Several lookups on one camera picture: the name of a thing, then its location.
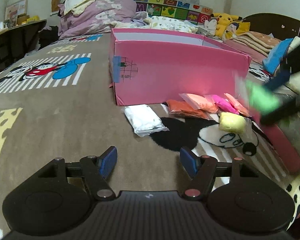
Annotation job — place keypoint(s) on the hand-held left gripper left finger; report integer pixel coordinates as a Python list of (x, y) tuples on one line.
[(108, 161)]

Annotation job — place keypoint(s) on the magenta clay bag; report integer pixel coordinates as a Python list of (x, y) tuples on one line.
[(222, 103)]

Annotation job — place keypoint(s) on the colourful alphabet play mat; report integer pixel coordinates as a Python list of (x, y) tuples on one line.
[(172, 8)]

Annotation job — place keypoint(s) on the brown dotted fleece blanket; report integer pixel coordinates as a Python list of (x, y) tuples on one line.
[(257, 41)]

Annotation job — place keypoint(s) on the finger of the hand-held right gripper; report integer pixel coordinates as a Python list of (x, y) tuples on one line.
[(282, 111), (277, 81)]

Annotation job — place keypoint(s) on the dark wooden headboard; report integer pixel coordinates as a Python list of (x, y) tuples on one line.
[(272, 23)]

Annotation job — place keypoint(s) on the yellow cartoon character pillow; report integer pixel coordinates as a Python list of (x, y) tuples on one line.
[(237, 28)]

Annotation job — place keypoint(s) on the pink cardboard box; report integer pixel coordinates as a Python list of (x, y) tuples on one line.
[(177, 75)]

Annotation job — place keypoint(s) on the pink folded blanket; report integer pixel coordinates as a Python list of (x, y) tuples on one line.
[(242, 48)]

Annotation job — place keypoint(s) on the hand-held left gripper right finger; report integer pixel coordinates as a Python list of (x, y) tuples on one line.
[(187, 161)]

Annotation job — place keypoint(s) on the white bunny plush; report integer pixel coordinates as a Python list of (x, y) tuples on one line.
[(210, 26)]

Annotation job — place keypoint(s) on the light orange clay bag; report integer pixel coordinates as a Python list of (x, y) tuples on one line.
[(236, 105)]

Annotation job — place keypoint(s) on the framed picture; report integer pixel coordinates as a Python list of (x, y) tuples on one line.
[(16, 8)]

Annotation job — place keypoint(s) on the green clay bag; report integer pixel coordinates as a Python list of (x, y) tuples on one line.
[(263, 97)]

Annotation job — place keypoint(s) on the small yellow box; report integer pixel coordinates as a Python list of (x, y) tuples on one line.
[(32, 19)]

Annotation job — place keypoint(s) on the yellow mouse plush toy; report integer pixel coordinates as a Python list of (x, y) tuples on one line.
[(223, 20)]

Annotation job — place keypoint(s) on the dark side desk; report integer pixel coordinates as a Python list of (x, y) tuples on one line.
[(12, 40)]

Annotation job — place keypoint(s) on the blue and cream pillow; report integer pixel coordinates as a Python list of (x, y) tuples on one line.
[(277, 52)]

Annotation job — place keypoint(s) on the white leaf print blanket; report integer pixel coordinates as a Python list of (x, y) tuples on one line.
[(165, 23)]

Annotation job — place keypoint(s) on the purple floral quilt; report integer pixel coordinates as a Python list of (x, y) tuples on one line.
[(100, 15)]

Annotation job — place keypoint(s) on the white clay bag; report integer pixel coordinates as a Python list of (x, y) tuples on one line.
[(142, 118)]

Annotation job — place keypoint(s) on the pink box lid with photo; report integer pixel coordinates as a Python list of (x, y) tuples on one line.
[(282, 145)]

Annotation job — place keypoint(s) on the peach clay bag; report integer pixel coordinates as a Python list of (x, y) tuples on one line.
[(200, 102)]

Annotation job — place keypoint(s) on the yellow clay bag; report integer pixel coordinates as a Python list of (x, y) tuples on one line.
[(231, 122)]

